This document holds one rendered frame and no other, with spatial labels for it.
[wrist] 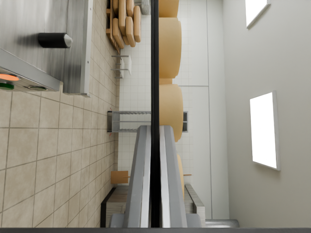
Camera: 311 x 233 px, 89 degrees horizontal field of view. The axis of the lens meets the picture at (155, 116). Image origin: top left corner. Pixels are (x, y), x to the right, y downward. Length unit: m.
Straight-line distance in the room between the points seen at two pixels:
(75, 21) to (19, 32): 0.20
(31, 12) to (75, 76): 0.16
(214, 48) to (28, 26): 4.88
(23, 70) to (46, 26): 0.14
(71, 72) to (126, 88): 4.03
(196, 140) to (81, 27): 4.12
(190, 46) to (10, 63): 4.75
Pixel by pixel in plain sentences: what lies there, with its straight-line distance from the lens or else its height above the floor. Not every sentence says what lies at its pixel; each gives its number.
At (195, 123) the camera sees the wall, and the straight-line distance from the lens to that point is 4.42.
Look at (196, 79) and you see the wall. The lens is 4.65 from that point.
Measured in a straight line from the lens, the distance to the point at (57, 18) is 0.54.
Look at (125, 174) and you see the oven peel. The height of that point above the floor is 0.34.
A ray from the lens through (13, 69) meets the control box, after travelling 0.39.
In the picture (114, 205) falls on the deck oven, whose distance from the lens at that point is 3.70.
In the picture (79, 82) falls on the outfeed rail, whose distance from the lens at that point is 0.49.
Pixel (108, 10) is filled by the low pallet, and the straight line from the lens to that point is 4.30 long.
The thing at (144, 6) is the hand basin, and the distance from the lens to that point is 5.15.
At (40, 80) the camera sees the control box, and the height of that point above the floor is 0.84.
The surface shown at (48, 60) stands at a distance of 0.47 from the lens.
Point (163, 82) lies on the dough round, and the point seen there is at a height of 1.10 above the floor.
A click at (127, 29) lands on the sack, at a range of 4.03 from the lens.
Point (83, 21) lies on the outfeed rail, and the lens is 0.57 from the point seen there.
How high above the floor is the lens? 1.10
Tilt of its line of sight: level
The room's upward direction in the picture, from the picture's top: 90 degrees clockwise
